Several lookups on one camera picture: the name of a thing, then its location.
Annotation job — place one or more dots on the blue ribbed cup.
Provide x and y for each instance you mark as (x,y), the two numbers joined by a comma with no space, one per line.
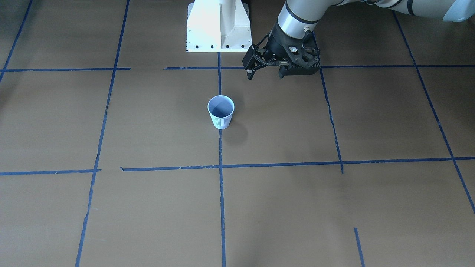
(221,109)

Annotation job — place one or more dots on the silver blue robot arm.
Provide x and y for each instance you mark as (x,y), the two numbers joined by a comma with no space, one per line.
(298,16)

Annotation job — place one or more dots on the white pedestal column base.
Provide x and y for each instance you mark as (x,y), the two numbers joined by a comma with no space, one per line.
(218,26)

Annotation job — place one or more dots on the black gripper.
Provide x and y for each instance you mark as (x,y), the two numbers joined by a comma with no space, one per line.
(277,43)

